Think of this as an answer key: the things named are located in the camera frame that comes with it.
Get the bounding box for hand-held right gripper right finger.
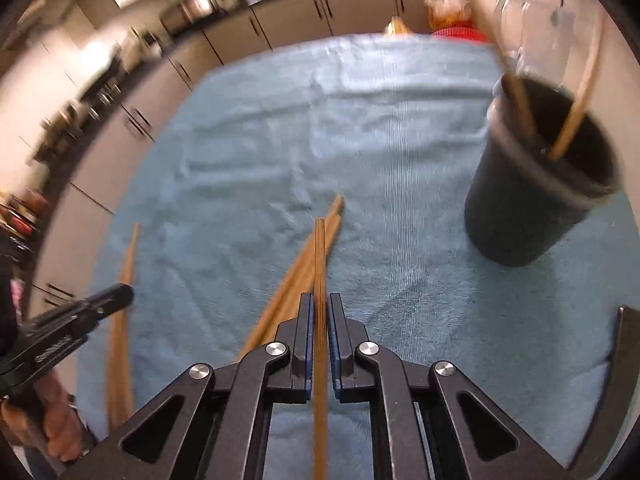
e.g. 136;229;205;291
328;294;581;480

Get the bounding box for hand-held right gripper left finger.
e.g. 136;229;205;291
62;293;315;480

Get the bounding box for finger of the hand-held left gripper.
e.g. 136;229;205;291
30;282;136;333

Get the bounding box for wooden chopstick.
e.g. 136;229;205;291
311;217;331;480
117;222;142;431
235;194;347;361
467;0;533;133
240;215;337;361
106;280;126;433
546;27;605;161

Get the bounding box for black utensil holder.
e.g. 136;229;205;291
464;74;621;267

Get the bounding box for person's left hand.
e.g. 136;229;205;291
0;374;84;463

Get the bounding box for blue towel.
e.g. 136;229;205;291
75;34;640;480

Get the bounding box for silver kitchen appliance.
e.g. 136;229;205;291
160;0;217;37

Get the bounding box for beige kitchen base cabinets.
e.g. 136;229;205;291
27;0;451;321

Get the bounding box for red plastic basin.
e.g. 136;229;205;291
429;26;493;44

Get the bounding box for orange plastic bag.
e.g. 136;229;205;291
424;0;476;31

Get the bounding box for glass pitcher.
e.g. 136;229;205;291
492;0;572;79

